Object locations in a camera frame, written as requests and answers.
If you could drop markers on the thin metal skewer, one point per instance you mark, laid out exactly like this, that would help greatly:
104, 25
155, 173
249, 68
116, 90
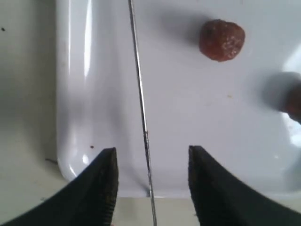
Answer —
142, 108

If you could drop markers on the white plastic tray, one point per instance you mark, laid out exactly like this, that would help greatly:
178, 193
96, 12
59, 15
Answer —
229, 108

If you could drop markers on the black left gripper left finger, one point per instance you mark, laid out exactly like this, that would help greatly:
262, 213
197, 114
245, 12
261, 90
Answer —
88, 200

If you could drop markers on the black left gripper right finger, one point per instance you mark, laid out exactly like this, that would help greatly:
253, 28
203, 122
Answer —
220, 199

